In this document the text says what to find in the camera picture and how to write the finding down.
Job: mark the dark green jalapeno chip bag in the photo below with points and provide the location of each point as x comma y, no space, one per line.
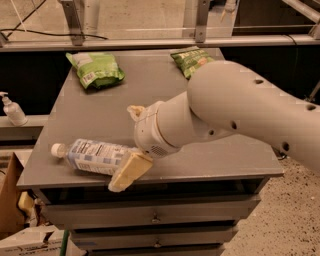
189,59

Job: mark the grey drawer cabinet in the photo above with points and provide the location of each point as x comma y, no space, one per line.
188,204

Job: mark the brown cardboard box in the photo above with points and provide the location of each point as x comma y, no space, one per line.
12,218

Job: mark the light green snack bag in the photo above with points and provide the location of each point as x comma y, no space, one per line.
96,69

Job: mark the white cardboard box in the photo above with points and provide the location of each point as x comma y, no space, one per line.
34,241

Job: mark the metal frame rail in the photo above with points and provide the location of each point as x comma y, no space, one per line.
62,25

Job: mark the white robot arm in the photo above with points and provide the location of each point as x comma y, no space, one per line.
222,98

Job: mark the white pump dispenser bottle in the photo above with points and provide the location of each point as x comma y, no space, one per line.
13,110

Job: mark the blue plastic water bottle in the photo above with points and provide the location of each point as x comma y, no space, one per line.
92,156

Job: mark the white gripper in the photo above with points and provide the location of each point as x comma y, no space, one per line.
150,130

